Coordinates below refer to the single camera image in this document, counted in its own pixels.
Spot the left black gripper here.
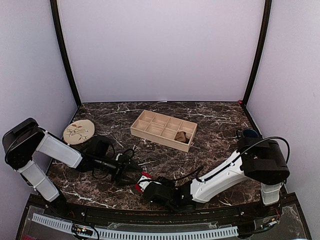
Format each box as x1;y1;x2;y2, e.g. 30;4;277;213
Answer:
94;154;143;186

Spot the red sock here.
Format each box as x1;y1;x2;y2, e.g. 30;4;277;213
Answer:
135;172;153;193

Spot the beige ribbed sock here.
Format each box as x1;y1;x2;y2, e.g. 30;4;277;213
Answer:
174;131;190;144

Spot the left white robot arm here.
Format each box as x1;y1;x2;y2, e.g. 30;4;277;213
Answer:
2;118;142;218

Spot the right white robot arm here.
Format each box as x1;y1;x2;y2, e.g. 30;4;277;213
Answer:
163;136;290;217

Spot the wooden compartment tray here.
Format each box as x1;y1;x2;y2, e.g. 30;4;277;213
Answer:
130;110;198;152

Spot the round wooden plate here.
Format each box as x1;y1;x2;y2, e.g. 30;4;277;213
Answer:
63;119;95;145

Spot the left circuit board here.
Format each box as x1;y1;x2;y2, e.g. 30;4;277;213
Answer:
71;224;94;236

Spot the circuit board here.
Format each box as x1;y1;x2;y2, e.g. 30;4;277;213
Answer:
260;218;279;231
71;224;94;236

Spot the blue enamel mug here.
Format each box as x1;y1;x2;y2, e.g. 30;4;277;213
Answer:
236;128;260;139

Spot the right circuit board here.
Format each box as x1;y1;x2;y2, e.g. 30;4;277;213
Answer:
260;218;279;231

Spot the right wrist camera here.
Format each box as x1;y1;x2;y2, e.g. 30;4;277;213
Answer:
142;177;171;204

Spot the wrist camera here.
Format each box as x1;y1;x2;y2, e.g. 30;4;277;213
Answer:
142;177;171;204
86;135;136;171

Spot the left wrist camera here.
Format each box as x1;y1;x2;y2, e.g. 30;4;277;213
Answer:
86;135;136;171

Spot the white slotted cable duct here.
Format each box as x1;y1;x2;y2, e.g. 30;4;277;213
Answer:
31;213;239;240

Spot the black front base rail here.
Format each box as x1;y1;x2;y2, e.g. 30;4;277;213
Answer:
22;192;301;227

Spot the left black frame post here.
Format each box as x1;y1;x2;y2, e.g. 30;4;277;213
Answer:
49;0;82;108

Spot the black frame post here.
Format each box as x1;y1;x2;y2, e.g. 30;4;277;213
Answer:
49;0;82;108
242;0;272;108

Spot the right black frame post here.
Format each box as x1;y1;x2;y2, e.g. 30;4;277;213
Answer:
242;0;272;108

